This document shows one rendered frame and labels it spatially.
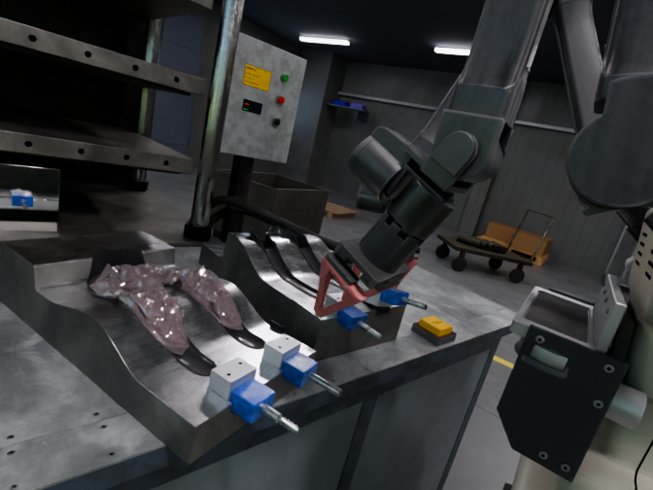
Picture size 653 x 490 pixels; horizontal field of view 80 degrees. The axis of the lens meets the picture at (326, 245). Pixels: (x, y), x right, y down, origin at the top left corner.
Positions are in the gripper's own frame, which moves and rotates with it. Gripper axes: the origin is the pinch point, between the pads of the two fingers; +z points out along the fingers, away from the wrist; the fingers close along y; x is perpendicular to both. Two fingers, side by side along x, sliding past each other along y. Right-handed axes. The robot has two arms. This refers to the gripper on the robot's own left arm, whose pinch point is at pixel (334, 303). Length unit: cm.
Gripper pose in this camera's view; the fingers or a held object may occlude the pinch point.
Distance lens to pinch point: 52.2
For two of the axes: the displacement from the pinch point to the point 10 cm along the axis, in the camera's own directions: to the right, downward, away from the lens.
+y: -5.5, 0.9, -8.3
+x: 6.2, 7.1, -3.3
